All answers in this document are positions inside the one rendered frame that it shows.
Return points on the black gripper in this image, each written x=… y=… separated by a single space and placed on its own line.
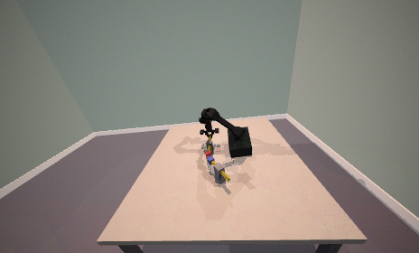
x=209 y=129

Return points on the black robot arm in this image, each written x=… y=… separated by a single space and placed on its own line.
x=211 y=114

